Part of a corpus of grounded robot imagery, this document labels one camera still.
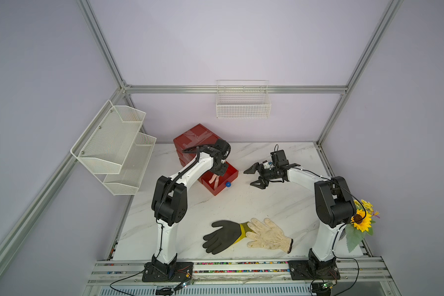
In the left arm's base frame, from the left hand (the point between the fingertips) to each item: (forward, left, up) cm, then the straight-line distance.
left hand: (216, 171), depth 94 cm
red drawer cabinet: (+14, +9, +12) cm, 21 cm away
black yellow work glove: (-29, -6, -9) cm, 31 cm away
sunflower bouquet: (-32, -52, +14) cm, 63 cm away
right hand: (-4, -16, -1) cm, 16 cm away
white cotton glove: (-29, -24, -9) cm, 39 cm away
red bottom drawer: (+1, -8, -5) cm, 9 cm away
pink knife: (0, +1, -10) cm, 10 cm away
